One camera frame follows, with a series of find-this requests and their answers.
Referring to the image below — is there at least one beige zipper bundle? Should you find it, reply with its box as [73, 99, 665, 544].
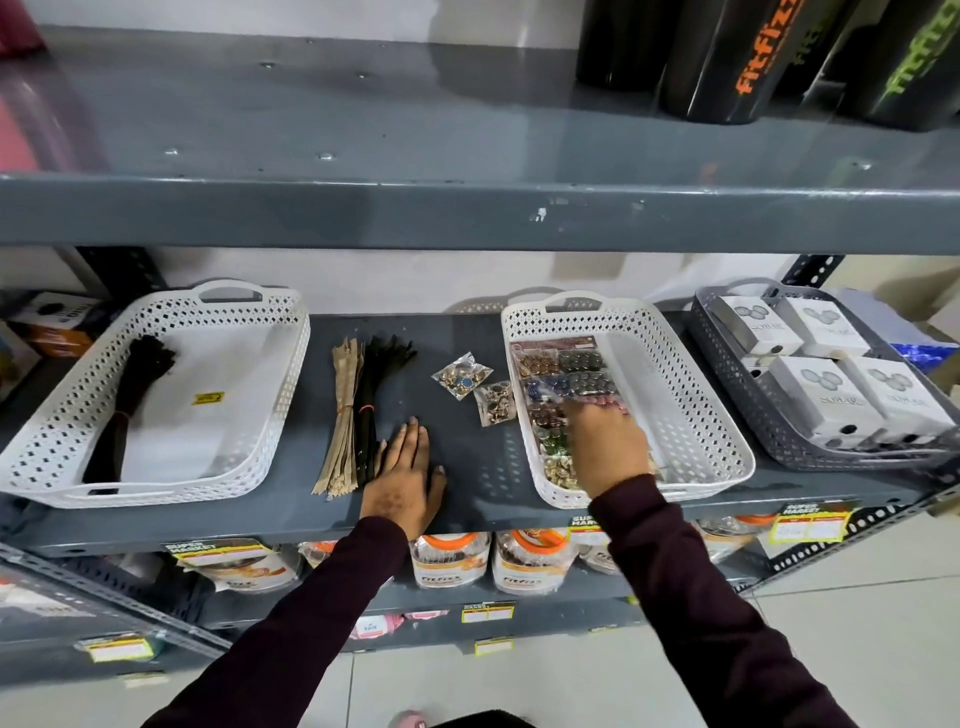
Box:
[312, 338, 366, 500]

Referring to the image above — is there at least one row of clear orange-lid jars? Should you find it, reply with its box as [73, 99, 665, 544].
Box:
[171, 512, 781, 598]

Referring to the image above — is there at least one black bottle with orange print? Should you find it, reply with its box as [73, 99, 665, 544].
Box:
[658, 0, 852, 126]

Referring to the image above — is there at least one pile of assorted button packets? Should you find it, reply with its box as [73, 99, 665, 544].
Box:
[510, 336, 633, 490]

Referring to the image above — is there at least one pink white packet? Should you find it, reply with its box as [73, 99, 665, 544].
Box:
[351, 612, 407, 641]

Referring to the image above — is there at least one yellow black shelf price label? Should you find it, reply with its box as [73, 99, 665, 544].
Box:
[769, 501, 855, 546]
[164, 535, 280, 573]
[568, 513, 613, 546]

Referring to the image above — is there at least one grey metal shelving rack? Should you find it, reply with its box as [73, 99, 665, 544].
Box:
[0, 24, 960, 680]

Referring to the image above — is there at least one clear packet of metal buttons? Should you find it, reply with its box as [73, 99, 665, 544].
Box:
[473, 380, 520, 429]
[430, 351, 494, 400]

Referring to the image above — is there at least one silver grey packet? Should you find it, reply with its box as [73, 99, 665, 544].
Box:
[825, 287, 925, 348]

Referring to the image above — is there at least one person's left hand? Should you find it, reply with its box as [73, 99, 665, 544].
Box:
[359, 417, 450, 542]

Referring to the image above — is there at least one plain black bottle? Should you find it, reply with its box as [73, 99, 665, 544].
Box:
[575, 0, 678, 93]

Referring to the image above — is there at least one white perforated basket with sticker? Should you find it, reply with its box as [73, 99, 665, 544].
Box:
[0, 279, 312, 510]

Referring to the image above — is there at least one person's left forearm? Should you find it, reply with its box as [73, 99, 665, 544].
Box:
[141, 515, 411, 728]

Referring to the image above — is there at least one white perforated plastic basket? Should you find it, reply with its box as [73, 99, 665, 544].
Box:
[500, 291, 757, 510]

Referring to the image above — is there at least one white box with grey print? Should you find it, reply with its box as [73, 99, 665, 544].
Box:
[838, 355, 958, 445]
[709, 295, 805, 358]
[767, 355, 888, 445]
[774, 294, 873, 360]

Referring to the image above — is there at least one person's right hand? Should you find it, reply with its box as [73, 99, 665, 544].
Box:
[564, 397, 655, 501]

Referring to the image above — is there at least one black bottle with dark print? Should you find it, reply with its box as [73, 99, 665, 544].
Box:
[772, 0, 865, 100]

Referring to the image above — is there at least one black and orange box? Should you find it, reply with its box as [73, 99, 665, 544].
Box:
[6, 291, 104, 360]

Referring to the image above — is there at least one red pink object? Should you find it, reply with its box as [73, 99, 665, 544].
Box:
[0, 0, 48, 60]

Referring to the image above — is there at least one shiny blue packet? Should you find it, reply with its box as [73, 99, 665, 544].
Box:
[891, 341, 940, 374]

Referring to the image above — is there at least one black bottle with green print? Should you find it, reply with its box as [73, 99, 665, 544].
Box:
[838, 0, 960, 134]

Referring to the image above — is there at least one grey perforated plastic basket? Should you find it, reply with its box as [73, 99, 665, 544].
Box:
[688, 278, 960, 472]

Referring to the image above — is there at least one person's right forearm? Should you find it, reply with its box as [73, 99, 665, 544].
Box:
[588, 473, 861, 728]

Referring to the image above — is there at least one black zipper bundle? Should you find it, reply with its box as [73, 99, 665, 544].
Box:
[352, 335, 418, 490]
[81, 334, 177, 497]

